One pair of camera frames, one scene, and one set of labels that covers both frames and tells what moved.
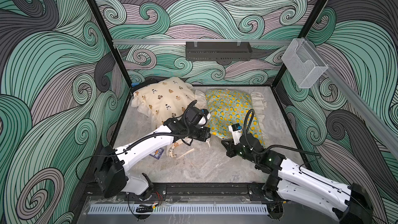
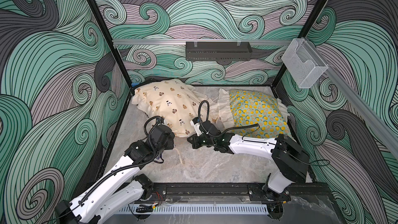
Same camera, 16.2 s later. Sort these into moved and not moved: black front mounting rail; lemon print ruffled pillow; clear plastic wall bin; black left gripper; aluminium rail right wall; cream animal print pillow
Moved: lemon print ruffled pillow; black left gripper
Not moved: aluminium rail right wall; black front mounting rail; clear plastic wall bin; cream animal print pillow
